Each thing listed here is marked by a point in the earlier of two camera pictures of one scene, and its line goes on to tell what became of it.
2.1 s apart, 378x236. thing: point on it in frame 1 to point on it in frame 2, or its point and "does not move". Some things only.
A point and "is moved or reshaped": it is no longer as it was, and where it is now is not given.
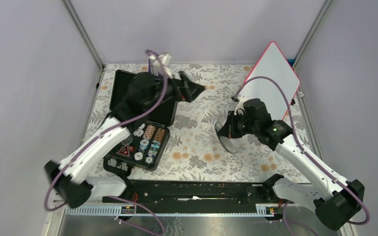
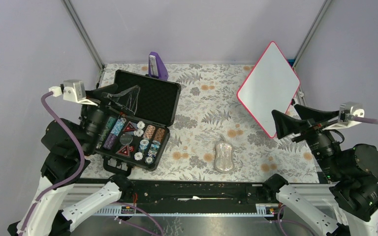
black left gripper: [185, 89] to [127, 100]
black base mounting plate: [259, 191] does not move
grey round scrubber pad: [225, 141] is moved or reshaped
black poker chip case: [148, 146] does not move
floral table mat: [197, 156] does not move
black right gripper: [229, 130] to [316, 121]
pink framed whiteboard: [273, 64] does not move
